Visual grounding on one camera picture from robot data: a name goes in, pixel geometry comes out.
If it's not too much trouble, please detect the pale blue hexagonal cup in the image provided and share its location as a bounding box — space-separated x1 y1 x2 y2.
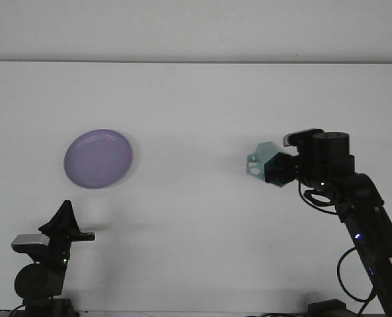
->
246 141 297 189

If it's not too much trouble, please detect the pale purple round plate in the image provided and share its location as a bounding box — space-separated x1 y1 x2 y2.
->
63 128 134 190

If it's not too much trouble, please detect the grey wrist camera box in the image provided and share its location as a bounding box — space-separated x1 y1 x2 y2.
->
11 233 50 254
282 128 324 147

